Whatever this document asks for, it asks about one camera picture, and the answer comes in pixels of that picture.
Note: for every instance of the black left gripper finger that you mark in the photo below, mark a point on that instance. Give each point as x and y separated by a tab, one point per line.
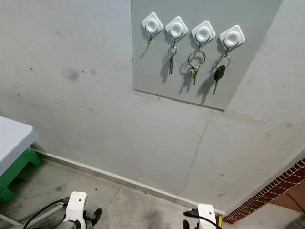
98	213

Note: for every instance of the large keyring with keys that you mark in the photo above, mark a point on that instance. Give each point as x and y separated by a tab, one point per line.
194	72

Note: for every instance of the pair of silver keys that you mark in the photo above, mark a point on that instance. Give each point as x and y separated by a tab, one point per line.
170	62

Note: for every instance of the white skirting strip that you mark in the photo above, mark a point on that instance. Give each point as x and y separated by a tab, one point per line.
124	180

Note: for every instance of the green table leg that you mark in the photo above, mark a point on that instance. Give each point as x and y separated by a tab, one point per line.
21	167

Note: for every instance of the red brick strip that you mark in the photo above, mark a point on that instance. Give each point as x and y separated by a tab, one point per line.
271	188

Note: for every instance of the white table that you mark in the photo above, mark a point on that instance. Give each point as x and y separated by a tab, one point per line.
14	140

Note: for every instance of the black car key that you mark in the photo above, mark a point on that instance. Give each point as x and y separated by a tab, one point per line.
219	73

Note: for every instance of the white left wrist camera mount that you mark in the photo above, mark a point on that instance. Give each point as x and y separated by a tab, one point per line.
76	205

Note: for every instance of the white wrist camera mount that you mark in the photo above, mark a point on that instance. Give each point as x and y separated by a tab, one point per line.
207	215
76	205

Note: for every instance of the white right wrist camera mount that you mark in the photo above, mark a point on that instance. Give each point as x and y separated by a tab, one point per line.
207	215

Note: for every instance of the grey wall board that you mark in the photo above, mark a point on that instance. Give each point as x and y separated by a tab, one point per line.
152	67

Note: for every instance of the white square wall hook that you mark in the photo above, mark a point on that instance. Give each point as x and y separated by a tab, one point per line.
232	37
151	24
203	33
176	29

